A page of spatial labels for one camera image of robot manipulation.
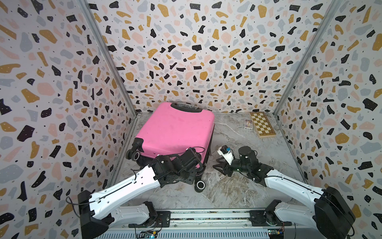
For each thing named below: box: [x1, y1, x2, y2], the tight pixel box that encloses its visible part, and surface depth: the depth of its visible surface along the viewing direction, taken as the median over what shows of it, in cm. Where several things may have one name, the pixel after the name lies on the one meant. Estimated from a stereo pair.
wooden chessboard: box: [249, 111, 277, 139], surface depth 115 cm
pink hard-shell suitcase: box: [125, 102, 215, 193], surface depth 81 cm
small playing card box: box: [244, 119, 253, 130], surface depth 115 cm
